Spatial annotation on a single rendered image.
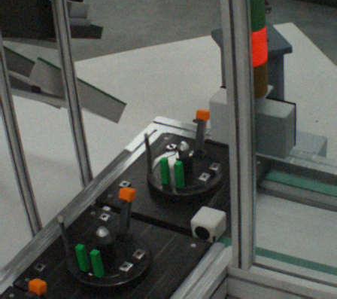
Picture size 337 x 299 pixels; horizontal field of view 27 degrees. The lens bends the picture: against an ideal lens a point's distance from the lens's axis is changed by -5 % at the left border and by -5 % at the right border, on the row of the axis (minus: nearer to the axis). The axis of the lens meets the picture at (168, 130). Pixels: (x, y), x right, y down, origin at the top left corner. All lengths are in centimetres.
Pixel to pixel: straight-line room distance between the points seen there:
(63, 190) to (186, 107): 40
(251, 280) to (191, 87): 78
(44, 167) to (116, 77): 41
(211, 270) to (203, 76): 83
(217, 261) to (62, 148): 61
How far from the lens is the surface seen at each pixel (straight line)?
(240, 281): 118
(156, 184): 130
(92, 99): 141
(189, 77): 189
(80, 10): 136
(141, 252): 114
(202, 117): 133
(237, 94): 98
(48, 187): 156
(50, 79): 131
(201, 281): 116
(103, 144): 166
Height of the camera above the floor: 177
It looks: 33 degrees down
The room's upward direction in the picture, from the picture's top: 6 degrees counter-clockwise
